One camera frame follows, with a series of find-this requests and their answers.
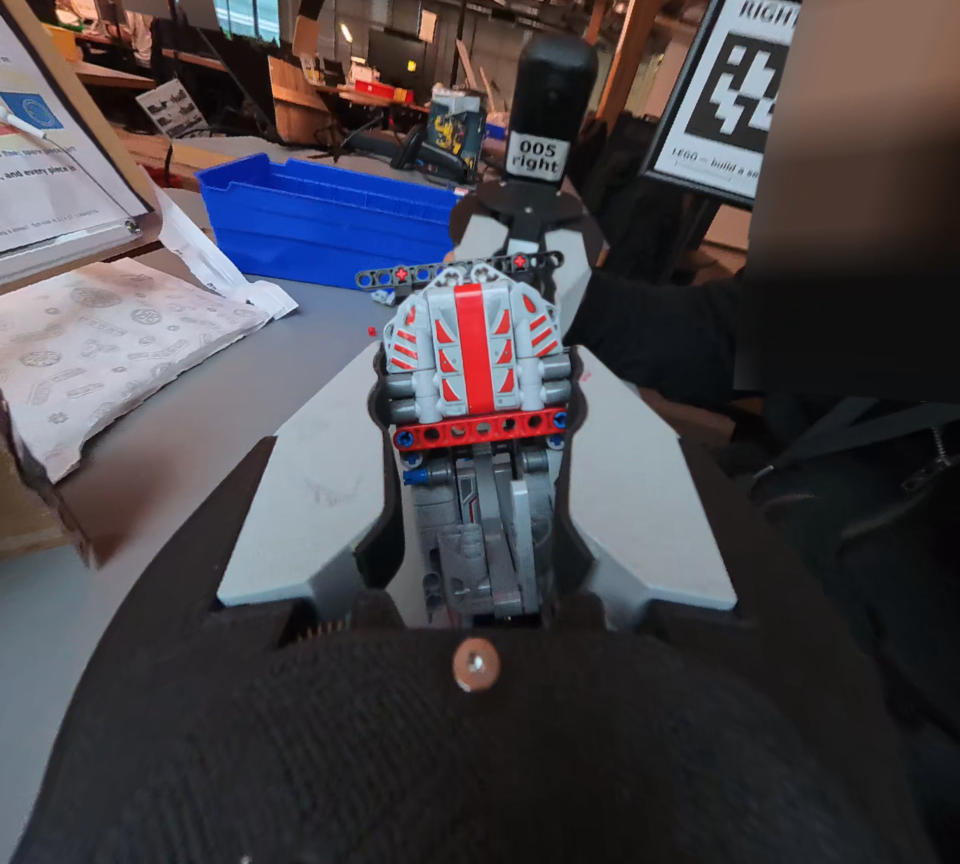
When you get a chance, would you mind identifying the long black toy beam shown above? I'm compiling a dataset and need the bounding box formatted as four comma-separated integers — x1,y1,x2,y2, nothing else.
354,250,565,289

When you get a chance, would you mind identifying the wooden post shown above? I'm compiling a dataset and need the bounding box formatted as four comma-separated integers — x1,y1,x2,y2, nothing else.
596,0,699,130

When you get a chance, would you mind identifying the black floor lamp pole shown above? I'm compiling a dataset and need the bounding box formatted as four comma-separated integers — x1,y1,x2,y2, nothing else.
446,0,498,93

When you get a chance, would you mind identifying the black white marker sign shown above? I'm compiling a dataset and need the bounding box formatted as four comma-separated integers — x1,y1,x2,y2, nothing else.
639,0,807,210

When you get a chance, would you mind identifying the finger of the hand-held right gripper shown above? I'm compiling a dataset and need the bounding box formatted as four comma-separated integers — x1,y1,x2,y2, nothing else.
543,225,597,348
457,213,515,265

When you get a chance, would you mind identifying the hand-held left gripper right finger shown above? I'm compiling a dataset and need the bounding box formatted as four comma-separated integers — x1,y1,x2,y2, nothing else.
562,345,740,631

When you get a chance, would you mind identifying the printed instruction sheet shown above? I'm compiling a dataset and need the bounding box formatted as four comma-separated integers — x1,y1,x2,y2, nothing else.
0,16,147,256

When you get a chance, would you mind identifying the yellow blue printed box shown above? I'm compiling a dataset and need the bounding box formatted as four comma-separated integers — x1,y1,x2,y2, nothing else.
427,90,487,177

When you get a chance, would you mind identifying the person's black jacket torso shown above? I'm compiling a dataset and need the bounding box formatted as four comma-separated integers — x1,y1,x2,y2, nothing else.
716,391,960,864

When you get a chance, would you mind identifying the cardboard toy set box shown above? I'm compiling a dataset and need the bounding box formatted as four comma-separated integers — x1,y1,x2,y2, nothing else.
0,384,102,569

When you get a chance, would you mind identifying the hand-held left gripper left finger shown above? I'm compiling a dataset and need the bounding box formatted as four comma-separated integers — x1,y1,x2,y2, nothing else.
216,345,408,608

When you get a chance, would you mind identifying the grey red toy brick model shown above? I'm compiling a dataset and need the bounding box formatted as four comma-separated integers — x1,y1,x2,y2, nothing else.
366,262,580,618

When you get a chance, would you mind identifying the plain white paper bag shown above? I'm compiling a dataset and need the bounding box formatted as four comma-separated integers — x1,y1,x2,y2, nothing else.
153,187,300,321

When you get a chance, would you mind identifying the person's right forearm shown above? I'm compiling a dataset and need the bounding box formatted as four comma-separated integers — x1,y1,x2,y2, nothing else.
564,270,751,409

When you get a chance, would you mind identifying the blue plastic bin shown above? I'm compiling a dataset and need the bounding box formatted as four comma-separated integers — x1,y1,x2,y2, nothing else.
195,153,470,291

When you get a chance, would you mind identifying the small white sign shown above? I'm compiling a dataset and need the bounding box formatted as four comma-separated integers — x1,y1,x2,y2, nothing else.
135,78,213,141

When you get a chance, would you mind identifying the instruction sheet on clipboard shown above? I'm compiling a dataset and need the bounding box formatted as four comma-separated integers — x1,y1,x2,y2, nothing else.
0,0,165,291

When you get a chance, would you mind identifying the patterned paper bag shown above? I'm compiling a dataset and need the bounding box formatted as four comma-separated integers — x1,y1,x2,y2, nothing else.
0,258,273,484

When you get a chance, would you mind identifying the clear acrylic holder bar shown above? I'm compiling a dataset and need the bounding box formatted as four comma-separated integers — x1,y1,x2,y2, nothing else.
0,215,145,267

